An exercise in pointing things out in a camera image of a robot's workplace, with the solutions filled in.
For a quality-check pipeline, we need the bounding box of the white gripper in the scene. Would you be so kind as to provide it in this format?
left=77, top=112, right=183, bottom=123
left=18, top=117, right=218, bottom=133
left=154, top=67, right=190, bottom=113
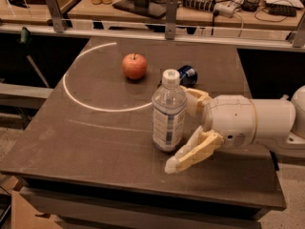
left=165, top=86, right=255, bottom=174

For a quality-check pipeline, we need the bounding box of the clear plastic water bottle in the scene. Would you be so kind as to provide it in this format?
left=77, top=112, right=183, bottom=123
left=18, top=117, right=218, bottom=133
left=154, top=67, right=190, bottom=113
left=152, top=69, right=187, bottom=153

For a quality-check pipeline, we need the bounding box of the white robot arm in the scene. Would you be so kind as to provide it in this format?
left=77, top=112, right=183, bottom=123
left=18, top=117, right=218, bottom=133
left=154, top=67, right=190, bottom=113
left=165, top=88, right=304, bottom=174

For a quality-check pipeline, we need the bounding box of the blue soda can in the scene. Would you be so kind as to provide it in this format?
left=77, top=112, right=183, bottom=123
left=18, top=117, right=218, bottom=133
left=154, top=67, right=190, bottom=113
left=157, top=64, right=198, bottom=89

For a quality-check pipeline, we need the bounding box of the red apple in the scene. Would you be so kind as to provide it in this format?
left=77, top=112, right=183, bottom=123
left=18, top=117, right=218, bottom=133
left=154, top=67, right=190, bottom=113
left=122, top=52, right=147, bottom=80

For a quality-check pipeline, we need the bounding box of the black power strip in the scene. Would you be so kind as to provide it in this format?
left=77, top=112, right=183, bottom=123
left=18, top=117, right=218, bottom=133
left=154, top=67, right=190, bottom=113
left=182, top=0, right=215, bottom=12

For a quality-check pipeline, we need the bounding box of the clear acrylic barrier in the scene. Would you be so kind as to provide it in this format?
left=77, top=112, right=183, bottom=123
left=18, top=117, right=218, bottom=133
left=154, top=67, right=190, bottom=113
left=0, top=18, right=305, bottom=52

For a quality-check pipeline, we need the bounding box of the black monitor stand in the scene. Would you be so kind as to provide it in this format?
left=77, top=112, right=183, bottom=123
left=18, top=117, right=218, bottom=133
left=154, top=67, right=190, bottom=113
left=112, top=0, right=166, bottom=19

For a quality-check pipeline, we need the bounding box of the black keyboard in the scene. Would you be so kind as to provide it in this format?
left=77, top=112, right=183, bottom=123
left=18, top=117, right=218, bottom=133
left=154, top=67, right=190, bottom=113
left=267, top=4, right=296, bottom=17

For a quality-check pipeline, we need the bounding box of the middle metal bracket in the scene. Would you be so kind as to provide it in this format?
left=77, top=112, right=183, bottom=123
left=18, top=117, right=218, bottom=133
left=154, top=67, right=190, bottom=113
left=165, top=0, right=178, bottom=40

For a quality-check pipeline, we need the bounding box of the metal bracket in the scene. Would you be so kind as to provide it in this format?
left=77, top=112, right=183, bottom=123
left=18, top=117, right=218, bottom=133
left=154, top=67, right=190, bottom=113
left=45, top=0, right=67, bottom=32
left=165, top=0, right=178, bottom=40

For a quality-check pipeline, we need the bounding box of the left metal bracket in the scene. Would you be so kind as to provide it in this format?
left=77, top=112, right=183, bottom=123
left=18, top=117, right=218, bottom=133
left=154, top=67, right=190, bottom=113
left=45, top=0, right=67, bottom=32

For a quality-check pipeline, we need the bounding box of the green handled tool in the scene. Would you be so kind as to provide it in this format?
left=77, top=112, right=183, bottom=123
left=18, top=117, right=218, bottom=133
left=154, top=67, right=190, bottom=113
left=18, top=27, right=50, bottom=88

